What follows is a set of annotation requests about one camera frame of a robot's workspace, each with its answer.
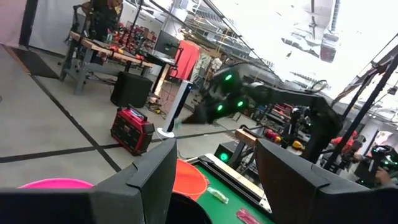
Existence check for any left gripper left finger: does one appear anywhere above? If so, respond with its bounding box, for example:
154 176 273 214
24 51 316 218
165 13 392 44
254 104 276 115
0 138 178 224

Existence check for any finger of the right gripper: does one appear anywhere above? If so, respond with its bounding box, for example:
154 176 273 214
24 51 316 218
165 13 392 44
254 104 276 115
181 107 208 125

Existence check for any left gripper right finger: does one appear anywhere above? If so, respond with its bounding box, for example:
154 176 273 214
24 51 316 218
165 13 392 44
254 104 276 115
255 138 398 224

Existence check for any green candy clear wrapper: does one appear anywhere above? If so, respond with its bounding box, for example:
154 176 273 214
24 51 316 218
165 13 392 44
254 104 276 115
206 186 230 205

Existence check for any pink halloween bucket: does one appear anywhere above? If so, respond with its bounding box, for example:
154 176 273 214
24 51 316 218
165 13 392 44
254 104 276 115
17 177 94 190

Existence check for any orange halloween bucket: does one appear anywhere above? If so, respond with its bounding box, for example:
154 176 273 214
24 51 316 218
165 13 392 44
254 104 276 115
172 159 209 202

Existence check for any red flat candy packet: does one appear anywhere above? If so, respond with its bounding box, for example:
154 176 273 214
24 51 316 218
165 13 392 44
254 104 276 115
235 207 261 224

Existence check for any tower fan white base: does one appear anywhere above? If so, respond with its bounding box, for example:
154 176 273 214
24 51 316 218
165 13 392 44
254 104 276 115
157 80 193 139

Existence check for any person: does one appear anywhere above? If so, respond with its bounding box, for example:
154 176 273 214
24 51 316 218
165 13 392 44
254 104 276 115
211 52 228 74

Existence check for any black box green light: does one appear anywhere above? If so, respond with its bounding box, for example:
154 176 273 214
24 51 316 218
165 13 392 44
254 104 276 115
213 141 239 165

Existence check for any red hanging cloth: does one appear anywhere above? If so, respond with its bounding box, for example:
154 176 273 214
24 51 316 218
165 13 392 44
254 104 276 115
169 39 201 81

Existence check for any red black power station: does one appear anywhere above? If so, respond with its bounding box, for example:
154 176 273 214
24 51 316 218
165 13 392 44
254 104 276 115
110 105 155 156

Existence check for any black cube case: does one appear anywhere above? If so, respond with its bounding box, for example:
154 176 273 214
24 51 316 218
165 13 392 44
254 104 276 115
110 71 154 109

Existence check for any bench monitor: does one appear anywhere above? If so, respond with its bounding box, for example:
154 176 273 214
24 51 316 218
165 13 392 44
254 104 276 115
154 29 180 58

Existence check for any person's hand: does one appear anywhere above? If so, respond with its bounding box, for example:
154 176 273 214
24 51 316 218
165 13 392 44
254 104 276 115
374 167 398 188

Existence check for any green table mat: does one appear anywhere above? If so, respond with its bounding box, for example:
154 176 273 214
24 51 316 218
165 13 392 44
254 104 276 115
194 164 276 224

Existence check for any black rig strut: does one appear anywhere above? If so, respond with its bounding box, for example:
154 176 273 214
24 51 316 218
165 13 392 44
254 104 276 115
323 46 398 171

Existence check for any wooden top workbench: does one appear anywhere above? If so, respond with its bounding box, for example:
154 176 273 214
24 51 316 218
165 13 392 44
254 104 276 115
58 30 156 96

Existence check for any dark floor mat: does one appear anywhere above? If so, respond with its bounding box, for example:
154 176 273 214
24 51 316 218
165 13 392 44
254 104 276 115
11 46 60 79

